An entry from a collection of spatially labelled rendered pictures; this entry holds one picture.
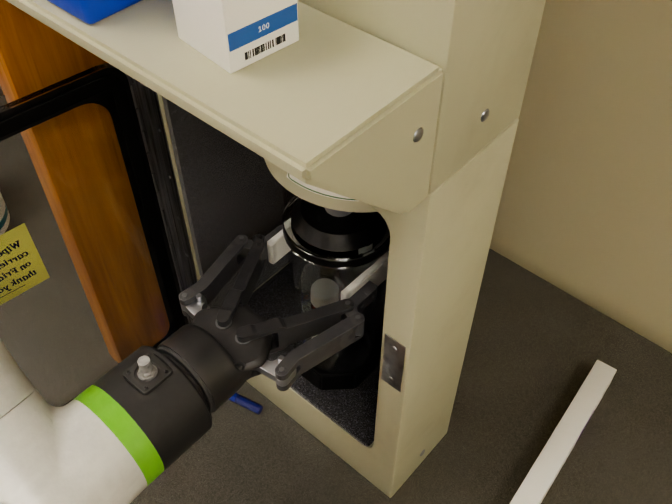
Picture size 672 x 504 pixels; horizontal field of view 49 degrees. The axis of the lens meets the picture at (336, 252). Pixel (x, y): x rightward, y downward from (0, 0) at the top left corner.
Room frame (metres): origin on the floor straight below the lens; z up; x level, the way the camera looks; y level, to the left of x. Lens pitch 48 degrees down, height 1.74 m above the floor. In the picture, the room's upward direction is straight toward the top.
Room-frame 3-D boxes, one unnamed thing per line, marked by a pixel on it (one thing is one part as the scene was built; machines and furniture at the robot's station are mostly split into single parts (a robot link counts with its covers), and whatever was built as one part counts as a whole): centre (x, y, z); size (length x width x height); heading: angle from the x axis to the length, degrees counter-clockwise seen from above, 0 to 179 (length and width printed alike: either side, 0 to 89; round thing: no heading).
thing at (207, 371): (0.37, 0.10, 1.20); 0.09 x 0.08 x 0.07; 139
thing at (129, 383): (0.32, 0.15, 1.20); 0.09 x 0.06 x 0.12; 49
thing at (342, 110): (0.41, 0.10, 1.46); 0.32 x 0.11 x 0.10; 49
